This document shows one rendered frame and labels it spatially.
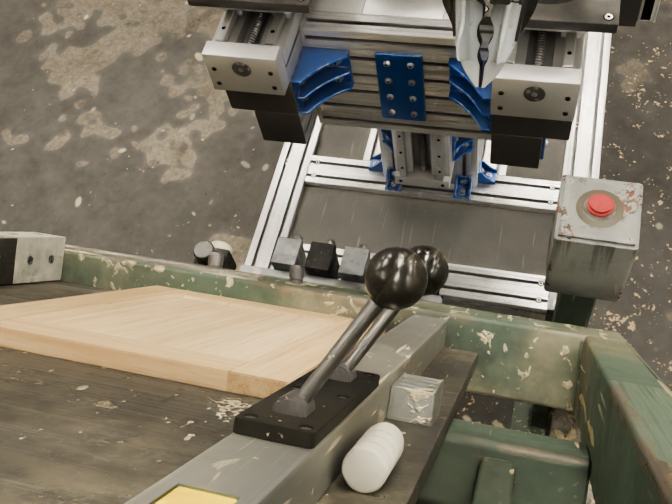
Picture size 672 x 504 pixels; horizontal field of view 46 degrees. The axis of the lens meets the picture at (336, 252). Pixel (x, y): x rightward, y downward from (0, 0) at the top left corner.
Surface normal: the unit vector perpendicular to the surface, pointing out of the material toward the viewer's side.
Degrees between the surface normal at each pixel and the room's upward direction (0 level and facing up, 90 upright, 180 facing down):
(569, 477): 32
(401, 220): 0
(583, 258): 90
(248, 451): 58
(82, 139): 0
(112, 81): 0
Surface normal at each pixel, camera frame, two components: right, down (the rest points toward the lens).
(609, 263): -0.24, 0.85
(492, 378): -0.24, 0.02
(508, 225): -0.13, -0.51
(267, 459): 0.14, -0.99
